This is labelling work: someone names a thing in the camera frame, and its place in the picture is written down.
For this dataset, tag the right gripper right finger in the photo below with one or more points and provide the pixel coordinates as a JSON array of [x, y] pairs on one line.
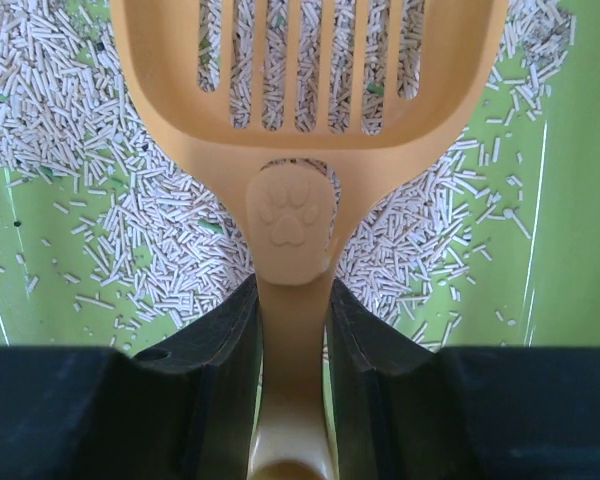
[[403, 412]]

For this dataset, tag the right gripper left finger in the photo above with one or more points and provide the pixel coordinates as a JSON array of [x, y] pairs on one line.
[[181, 409]]

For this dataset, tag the pink litter box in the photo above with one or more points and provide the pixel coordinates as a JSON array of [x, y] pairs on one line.
[[580, 225]]

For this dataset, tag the orange litter scoop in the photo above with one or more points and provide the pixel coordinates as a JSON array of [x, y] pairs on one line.
[[298, 197]]

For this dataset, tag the beige cat litter pile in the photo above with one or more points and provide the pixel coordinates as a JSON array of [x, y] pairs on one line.
[[80, 125]]

